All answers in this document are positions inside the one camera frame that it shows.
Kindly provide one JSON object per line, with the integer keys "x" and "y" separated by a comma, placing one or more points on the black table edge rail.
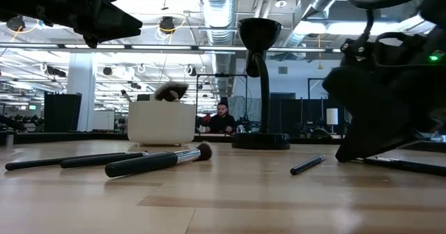
{"x": 69, "y": 137}

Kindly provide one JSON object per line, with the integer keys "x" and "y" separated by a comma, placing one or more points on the fluffy brown bristle brush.
{"x": 170, "y": 90}

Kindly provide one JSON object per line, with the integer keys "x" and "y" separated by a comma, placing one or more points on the black room partition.
{"x": 289, "y": 115}

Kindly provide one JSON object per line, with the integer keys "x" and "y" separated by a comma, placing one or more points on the grey metal post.
{"x": 9, "y": 140}

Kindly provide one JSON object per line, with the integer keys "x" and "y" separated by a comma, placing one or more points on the black dome object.
{"x": 320, "y": 133}

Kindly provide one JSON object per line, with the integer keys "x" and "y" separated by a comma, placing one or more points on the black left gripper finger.
{"x": 104, "y": 32}
{"x": 118, "y": 16}

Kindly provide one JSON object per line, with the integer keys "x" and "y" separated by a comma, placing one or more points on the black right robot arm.
{"x": 437, "y": 14}

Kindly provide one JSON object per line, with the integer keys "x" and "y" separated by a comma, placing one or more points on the black panel stack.
{"x": 62, "y": 112}

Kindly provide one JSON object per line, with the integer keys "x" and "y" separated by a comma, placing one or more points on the small white table lamp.
{"x": 332, "y": 116}

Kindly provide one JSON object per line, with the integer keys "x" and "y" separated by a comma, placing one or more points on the long thin black brush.
{"x": 42, "y": 163}

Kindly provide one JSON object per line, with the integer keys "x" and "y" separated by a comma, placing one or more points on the white round container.
{"x": 160, "y": 122}

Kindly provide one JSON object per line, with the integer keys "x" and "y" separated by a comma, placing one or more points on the black brush round dark bristles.
{"x": 94, "y": 160}

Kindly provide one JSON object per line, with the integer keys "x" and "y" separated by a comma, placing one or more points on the silver ribbed ceiling duct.
{"x": 217, "y": 11}

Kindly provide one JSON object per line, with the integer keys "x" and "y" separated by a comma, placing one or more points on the white building column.
{"x": 81, "y": 98}

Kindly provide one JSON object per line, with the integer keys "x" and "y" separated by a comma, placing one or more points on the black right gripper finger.
{"x": 373, "y": 115}

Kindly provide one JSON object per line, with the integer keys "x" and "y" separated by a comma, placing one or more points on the thick black brush silver ferrule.
{"x": 146, "y": 164}

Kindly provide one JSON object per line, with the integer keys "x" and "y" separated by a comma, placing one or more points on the person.
{"x": 221, "y": 122}

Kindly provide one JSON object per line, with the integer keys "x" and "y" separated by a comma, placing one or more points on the black gooseneck desk lamp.
{"x": 261, "y": 141}

